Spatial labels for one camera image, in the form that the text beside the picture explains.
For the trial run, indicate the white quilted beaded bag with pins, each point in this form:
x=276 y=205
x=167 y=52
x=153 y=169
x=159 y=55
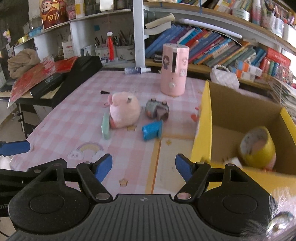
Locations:
x=224 y=77

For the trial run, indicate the pink checked tablecloth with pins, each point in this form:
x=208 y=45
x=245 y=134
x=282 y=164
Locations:
x=81 y=104

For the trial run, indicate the patterned pen holder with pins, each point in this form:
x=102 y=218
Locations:
x=124 y=52
x=101 y=52

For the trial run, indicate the yellow cardboard box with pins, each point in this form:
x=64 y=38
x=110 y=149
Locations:
x=203 y=129

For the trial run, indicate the blue bag roll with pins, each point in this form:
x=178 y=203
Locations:
x=151 y=131

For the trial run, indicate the red printed paper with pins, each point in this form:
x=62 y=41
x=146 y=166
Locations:
x=27 y=81

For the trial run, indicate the pink cylindrical humidifier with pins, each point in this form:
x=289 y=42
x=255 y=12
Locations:
x=173 y=76

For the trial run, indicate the white jar yellow label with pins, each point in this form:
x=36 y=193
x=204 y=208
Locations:
x=79 y=9

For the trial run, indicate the row of leaning books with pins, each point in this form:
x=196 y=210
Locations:
x=208 y=44

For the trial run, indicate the pink round plush toy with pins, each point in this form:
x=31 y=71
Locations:
x=124 y=109

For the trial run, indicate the grey toy camera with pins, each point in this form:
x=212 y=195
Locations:
x=157 y=109

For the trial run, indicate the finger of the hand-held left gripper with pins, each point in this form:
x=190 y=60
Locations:
x=20 y=176
x=13 y=147

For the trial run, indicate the white long tube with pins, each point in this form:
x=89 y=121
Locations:
x=208 y=27

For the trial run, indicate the red thick dictionary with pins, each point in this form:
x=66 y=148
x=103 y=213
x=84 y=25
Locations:
x=276 y=60

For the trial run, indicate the white card stand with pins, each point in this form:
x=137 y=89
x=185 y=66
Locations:
x=68 y=49

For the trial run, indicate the white bookshelf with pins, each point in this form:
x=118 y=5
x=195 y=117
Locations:
x=138 y=34

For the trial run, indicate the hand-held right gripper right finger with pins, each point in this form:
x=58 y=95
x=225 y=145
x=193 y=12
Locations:
x=183 y=166

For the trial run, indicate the mint green case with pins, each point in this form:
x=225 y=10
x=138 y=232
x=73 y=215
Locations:
x=106 y=127

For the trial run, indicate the cream lying books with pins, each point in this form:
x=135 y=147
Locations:
x=159 y=24

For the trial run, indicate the yellow tape roll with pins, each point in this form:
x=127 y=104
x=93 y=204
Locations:
x=266 y=153

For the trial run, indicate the white curved side shelf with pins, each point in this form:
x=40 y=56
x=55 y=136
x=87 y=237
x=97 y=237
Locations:
x=76 y=34

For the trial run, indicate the stack of papers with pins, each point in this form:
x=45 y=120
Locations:
x=284 y=92

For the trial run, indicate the black flat case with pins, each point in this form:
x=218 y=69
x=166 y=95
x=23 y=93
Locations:
x=46 y=84

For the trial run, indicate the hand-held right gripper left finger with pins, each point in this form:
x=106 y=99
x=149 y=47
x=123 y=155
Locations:
x=103 y=168

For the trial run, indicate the orange white medicine boxes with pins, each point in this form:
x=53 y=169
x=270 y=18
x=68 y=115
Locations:
x=248 y=69

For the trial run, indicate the clear spray bottle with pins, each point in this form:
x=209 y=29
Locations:
x=136 y=70

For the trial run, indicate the red hanging tassel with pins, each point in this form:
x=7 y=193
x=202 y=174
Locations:
x=110 y=46

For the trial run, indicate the fortune god figure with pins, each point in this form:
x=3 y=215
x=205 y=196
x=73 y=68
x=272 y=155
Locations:
x=52 y=14

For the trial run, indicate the beige folded cloth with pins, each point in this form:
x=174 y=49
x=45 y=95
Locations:
x=22 y=61

